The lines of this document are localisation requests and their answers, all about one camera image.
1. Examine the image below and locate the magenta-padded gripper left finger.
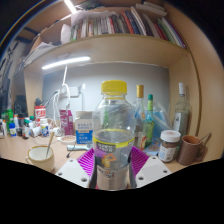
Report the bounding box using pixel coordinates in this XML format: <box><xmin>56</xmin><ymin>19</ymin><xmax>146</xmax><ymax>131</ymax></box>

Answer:
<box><xmin>54</xmin><ymin>148</ymin><xmax>96</xmax><ymax>189</ymax></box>

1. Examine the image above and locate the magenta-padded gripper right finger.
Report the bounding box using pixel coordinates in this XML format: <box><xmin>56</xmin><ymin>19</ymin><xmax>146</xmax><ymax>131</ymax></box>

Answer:
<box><xmin>129</xmin><ymin>145</ymin><xmax>173</xmax><ymax>189</ymax></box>

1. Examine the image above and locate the clear yellow-capped drink bottle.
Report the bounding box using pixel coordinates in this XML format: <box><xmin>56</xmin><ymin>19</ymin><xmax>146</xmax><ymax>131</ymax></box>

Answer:
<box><xmin>91</xmin><ymin>80</ymin><xmax>137</xmax><ymax>191</ymax></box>

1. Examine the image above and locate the light blue hairbrush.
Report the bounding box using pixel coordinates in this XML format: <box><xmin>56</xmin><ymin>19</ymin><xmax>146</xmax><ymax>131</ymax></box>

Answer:
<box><xmin>66</xmin><ymin>143</ymin><xmax>93</xmax><ymax>152</ymax></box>

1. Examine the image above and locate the brown jar with white lid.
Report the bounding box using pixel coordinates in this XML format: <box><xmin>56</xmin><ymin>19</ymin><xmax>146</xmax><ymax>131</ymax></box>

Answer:
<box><xmin>157</xmin><ymin>129</ymin><xmax>182</xmax><ymax>163</ymax></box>

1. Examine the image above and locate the white and blue carton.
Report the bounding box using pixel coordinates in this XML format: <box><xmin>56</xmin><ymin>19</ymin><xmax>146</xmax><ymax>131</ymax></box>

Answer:
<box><xmin>74</xmin><ymin>110</ymin><xmax>94</xmax><ymax>145</ymax></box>

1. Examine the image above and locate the green glass bottle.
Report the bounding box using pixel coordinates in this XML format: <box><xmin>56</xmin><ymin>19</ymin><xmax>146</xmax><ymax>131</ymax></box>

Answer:
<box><xmin>142</xmin><ymin>94</ymin><xmax>156</xmax><ymax>148</ymax></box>

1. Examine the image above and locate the spoon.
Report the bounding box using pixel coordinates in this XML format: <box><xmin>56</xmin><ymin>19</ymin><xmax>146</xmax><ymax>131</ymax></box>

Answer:
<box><xmin>45</xmin><ymin>130</ymin><xmax>55</xmax><ymax>158</ymax></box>

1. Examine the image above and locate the pink box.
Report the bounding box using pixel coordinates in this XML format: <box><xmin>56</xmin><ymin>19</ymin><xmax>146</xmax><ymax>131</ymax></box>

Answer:
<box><xmin>59</xmin><ymin>109</ymin><xmax>75</xmax><ymax>136</ymax></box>

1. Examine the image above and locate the blue plastic bag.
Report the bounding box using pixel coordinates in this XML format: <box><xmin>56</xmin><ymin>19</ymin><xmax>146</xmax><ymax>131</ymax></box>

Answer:
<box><xmin>146</xmin><ymin>101</ymin><xmax>175</xmax><ymax>156</ymax></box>

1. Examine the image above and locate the cream ceramic cup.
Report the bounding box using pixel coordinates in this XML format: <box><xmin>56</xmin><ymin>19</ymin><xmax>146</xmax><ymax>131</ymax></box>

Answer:
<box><xmin>25</xmin><ymin>145</ymin><xmax>56</xmax><ymax>173</ymax></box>

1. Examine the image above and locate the brown mug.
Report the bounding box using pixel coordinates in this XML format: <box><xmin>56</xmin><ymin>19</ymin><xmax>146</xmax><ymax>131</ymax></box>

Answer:
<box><xmin>176</xmin><ymin>133</ymin><xmax>213</xmax><ymax>167</ymax></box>

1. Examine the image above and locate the yellow-capped glass bottle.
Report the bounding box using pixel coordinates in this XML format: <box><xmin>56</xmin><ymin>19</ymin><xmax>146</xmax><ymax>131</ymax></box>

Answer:
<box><xmin>134</xmin><ymin>84</ymin><xmax>148</xmax><ymax>151</ymax></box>

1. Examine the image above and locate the tall clear glass bottle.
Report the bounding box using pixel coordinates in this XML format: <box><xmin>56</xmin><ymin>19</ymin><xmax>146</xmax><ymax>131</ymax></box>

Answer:
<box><xmin>173</xmin><ymin>82</ymin><xmax>193</xmax><ymax>138</ymax></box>

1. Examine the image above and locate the red and white canister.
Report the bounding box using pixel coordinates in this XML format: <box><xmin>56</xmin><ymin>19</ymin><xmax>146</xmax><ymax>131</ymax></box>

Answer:
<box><xmin>34</xmin><ymin>105</ymin><xmax>48</xmax><ymax>128</ymax></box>

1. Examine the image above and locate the small blue bottle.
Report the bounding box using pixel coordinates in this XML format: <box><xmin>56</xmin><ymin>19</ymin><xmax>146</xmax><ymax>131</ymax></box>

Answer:
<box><xmin>8</xmin><ymin>122</ymin><xmax>18</xmax><ymax>138</ymax></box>

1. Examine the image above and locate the green plastic container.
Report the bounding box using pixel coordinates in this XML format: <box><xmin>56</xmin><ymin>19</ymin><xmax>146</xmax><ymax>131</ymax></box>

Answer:
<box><xmin>4</xmin><ymin>109</ymin><xmax>15</xmax><ymax>131</ymax></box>

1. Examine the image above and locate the white desk lamp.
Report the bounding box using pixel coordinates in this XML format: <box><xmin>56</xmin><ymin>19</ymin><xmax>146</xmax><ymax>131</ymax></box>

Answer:
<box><xmin>41</xmin><ymin>55</ymin><xmax>92</xmax><ymax>111</ymax></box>

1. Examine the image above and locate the wooden shelf unit with books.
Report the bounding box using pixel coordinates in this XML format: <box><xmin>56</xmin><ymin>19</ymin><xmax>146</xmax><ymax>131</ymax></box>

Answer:
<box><xmin>21</xmin><ymin>0</ymin><xmax>203</xmax><ymax>138</ymax></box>

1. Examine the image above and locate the ceiling light tube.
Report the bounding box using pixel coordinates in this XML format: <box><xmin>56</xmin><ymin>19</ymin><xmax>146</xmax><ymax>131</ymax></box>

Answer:
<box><xmin>63</xmin><ymin>0</ymin><xmax>78</xmax><ymax>14</ymax></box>

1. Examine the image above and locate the white wall power outlet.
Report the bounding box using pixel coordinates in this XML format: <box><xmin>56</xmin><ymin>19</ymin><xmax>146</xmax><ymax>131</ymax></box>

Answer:
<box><xmin>68</xmin><ymin>85</ymin><xmax>83</xmax><ymax>98</ymax></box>

